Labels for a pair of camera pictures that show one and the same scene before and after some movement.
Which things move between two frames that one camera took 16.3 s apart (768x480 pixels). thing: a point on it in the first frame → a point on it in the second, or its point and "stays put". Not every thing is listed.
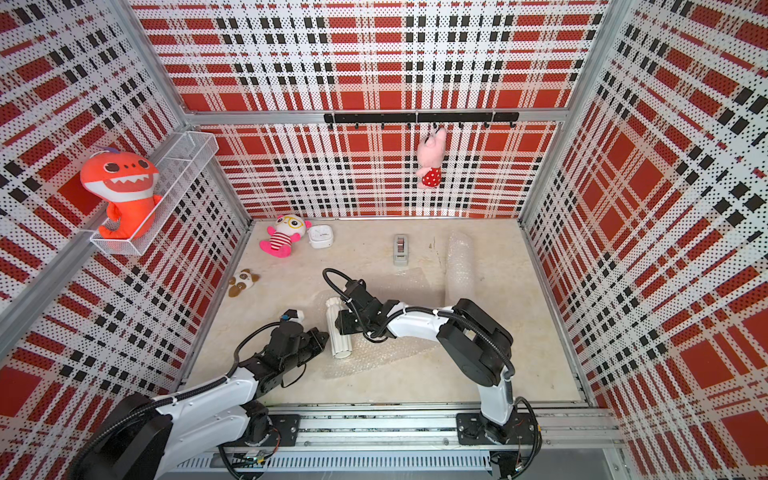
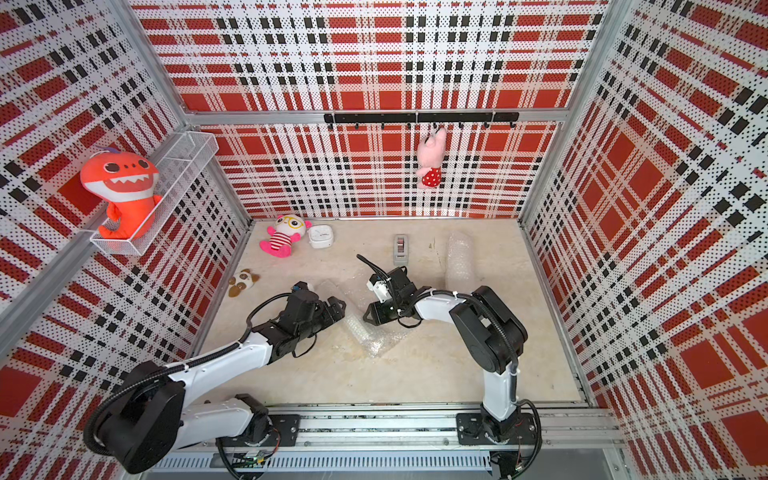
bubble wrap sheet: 459,269 stays put
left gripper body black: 294,359 → 320,320
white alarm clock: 321,236 stays put
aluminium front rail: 572,440 stays put
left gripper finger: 317,340 → 336,308
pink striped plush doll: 288,230 stays put
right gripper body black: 364,322 → 396,303
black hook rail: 408,118 stays put
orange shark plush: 126,184 stays put
